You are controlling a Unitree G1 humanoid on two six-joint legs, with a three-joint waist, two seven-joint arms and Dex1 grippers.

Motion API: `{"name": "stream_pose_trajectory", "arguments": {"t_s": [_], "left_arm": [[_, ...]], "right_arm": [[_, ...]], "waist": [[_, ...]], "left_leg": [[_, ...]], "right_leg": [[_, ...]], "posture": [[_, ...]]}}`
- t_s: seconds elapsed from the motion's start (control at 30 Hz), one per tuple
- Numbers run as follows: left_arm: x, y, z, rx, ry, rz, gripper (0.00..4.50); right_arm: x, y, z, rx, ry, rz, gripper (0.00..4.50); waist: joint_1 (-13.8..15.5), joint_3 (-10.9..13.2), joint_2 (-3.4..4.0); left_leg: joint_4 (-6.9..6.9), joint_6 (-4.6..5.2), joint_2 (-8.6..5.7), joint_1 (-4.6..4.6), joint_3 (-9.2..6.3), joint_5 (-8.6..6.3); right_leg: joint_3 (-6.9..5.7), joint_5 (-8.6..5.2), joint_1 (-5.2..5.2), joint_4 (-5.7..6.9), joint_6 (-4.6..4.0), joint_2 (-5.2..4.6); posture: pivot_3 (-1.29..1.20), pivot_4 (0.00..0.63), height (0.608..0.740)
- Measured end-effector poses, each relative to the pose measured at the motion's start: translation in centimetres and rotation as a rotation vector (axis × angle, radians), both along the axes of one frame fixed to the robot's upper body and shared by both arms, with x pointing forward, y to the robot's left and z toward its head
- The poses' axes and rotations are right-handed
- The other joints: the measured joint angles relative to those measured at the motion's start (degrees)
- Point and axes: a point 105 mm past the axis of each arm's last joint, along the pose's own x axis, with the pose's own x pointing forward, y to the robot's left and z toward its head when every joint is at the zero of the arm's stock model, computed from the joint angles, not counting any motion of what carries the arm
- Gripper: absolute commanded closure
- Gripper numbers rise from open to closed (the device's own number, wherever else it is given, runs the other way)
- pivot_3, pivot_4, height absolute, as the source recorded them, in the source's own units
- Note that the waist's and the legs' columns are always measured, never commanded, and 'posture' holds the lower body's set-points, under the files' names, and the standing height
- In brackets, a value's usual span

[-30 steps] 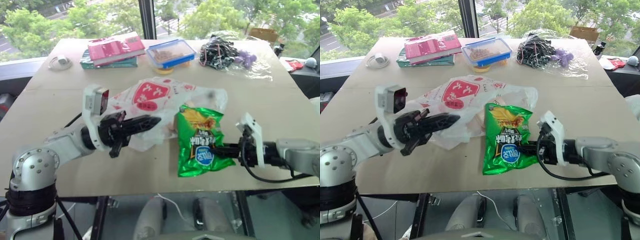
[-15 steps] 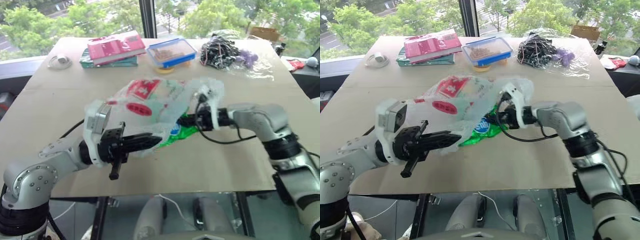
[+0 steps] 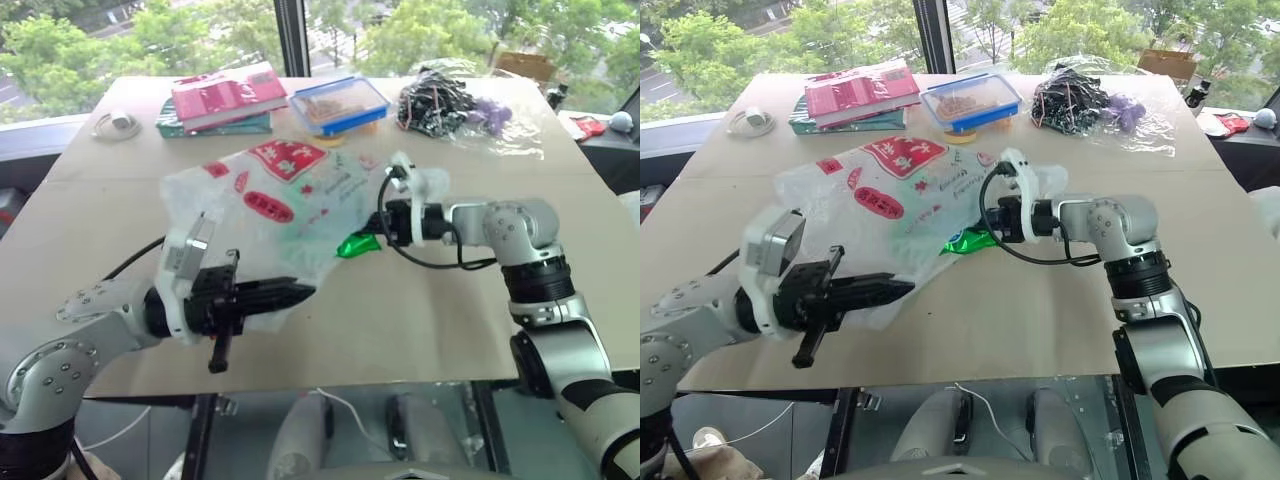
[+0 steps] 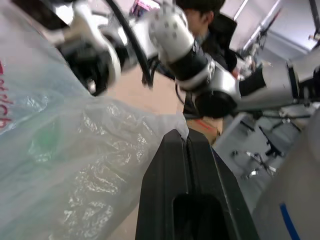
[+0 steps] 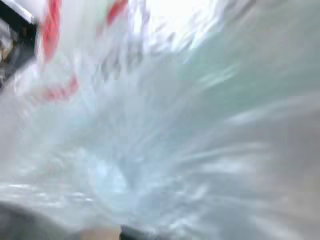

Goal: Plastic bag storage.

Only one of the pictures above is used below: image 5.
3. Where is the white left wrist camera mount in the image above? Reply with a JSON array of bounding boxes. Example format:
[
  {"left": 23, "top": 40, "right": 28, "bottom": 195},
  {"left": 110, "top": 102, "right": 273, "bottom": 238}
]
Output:
[{"left": 5, "top": 0, "right": 35, "bottom": 25}]

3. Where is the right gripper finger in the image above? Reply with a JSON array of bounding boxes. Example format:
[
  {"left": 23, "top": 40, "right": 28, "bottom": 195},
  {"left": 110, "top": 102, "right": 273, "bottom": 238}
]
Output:
[{"left": 120, "top": 224, "right": 161, "bottom": 240}]

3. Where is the white red-printed plastic bag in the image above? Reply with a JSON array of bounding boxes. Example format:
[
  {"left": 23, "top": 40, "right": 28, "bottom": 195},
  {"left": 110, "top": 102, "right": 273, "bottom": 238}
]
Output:
[{"left": 0, "top": 0, "right": 320, "bottom": 240}]

